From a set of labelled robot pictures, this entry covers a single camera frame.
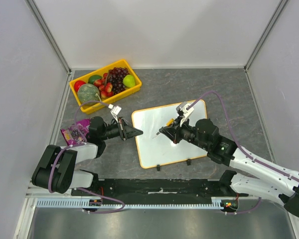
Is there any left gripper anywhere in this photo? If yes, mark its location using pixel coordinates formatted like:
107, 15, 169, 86
101, 117, 143, 141

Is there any white marker with yellow cap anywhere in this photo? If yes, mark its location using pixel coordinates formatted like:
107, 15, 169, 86
153, 119, 174, 138

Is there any whiteboard with yellow frame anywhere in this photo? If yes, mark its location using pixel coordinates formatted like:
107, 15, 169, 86
132, 103, 207, 169

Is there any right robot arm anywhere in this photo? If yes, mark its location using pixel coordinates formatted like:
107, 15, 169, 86
158, 117, 299, 218

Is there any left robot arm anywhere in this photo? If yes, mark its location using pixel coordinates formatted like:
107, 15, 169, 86
31, 117, 143, 196

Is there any yellow plastic bin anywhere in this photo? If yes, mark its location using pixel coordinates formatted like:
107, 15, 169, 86
69, 59, 142, 115

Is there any red cherries cluster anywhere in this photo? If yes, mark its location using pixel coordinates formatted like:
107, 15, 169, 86
93, 73, 114, 99

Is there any green pear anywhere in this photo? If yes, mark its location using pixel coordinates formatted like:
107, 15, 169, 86
123, 74, 136, 88

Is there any purple grape bunch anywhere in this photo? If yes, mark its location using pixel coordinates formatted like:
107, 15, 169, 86
107, 67, 129, 95

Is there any green melon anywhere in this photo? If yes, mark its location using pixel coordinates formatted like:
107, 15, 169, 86
77, 84, 101, 105

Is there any purple snack bag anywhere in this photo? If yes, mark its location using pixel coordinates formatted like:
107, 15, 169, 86
60, 119, 90, 145

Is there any green lime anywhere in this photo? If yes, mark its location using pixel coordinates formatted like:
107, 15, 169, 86
88, 75, 103, 84

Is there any red apple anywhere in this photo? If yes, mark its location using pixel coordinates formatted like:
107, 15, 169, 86
74, 80, 86, 92

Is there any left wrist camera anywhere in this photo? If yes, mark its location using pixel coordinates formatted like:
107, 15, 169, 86
109, 104, 122, 118

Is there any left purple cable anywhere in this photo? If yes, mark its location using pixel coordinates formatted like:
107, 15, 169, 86
47, 100, 126, 215

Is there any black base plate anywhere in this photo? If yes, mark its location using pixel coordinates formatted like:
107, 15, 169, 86
71, 178, 237, 206

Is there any cable duct rail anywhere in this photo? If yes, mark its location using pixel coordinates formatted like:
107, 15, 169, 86
36, 198, 224, 210

